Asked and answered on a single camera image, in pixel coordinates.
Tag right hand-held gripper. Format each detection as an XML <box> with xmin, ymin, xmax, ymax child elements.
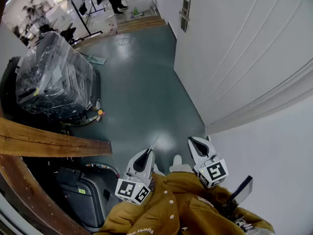
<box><xmin>187</xmin><ymin>136</ymin><xmax>229</xmax><ymax>188</ymax></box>

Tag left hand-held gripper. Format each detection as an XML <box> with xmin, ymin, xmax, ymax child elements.
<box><xmin>114</xmin><ymin>149</ymin><xmax>156</xmax><ymax>205</ymax></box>

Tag silver door lock handle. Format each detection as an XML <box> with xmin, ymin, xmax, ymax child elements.
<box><xmin>179</xmin><ymin>0</ymin><xmax>191</xmax><ymax>33</ymax></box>

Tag person's left forearm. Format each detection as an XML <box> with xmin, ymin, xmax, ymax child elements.
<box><xmin>94</xmin><ymin>174</ymin><xmax>167</xmax><ymax>235</ymax></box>

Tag beige trousers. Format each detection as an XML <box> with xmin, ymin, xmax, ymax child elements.
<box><xmin>169</xmin><ymin>164</ymin><xmax>194</xmax><ymax>174</ymax></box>

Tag black chest-mounted device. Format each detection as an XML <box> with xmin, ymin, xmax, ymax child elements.
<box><xmin>224</xmin><ymin>175</ymin><xmax>254</xmax><ymax>208</ymax></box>

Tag mustard brown jacket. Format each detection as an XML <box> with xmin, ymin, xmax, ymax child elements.
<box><xmin>94</xmin><ymin>171</ymin><xmax>276</xmax><ymax>235</ymax></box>

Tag dark grey machine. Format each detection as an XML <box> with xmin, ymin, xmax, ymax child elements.
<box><xmin>55</xmin><ymin>164</ymin><xmax>121</xmax><ymax>233</ymax></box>

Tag brown wooden plank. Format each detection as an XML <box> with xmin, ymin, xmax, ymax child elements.
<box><xmin>0</xmin><ymin>117</ymin><xmax>113</xmax><ymax>158</ymax></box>

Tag plastic-wrapped black machine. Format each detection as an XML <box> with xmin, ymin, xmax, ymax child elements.
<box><xmin>15</xmin><ymin>31</ymin><xmax>101</xmax><ymax>122</ymax></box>

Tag wooden steps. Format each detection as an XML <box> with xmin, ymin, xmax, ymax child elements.
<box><xmin>116</xmin><ymin>15</ymin><xmax>167</xmax><ymax>34</ymax></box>

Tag black office chair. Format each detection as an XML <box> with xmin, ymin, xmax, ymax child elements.
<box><xmin>60</xmin><ymin>23</ymin><xmax>77</xmax><ymax>45</ymax></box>

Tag black metal stand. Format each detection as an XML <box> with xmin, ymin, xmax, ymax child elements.
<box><xmin>63</xmin><ymin>0</ymin><xmax>104</xmax><ymax>37</ymax></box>

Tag black hanging bag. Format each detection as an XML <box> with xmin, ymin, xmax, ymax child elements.
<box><xmin>78</xmin><ymin>0</ymin><xmax>88</xmax><ymax>16</ymax></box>

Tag curved brown wooden rail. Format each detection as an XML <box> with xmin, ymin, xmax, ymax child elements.
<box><xmin>0</xmin><ymin>155</ymin><xmax>92</xmax><ymax>235</ymax></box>

